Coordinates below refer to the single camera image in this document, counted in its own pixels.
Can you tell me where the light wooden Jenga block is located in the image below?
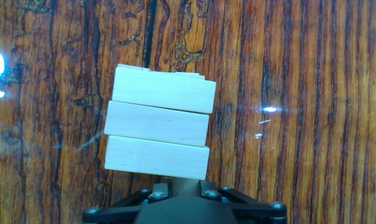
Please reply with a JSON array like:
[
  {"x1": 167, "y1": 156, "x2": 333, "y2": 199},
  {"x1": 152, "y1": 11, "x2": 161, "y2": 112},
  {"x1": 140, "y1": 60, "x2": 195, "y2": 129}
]
[
  {"x1": 174, "y1": 72, "x2": 206, "y2": 81},
  {"x1": 104, "y1": 134, "x2": 211, "y2": 181},
  {"x1": 103, "y1": 100, "x2": 210, "y2": 148},
  {"x1": 170, "y1": 177, "x2": 201, "y2": 198},
  {"x1": 111, "y1": 66, "x2": 217, "y2": 114},
  {"x1": 117, "y1": 63, "x2": 152, "y2": 73}
]

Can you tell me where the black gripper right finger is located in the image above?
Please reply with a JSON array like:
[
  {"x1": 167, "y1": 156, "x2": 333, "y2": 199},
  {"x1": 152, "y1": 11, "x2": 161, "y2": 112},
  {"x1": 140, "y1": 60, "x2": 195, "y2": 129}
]
[{"x1": 198, "y1": 180, "x2": 288, "y2": 224}]

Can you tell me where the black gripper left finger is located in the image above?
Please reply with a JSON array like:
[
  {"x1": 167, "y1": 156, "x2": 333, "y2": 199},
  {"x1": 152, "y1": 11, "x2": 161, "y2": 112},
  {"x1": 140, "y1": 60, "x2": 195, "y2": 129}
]
[{"x1": 81, "y1": 182, "x2": 172, "y2": 224}]

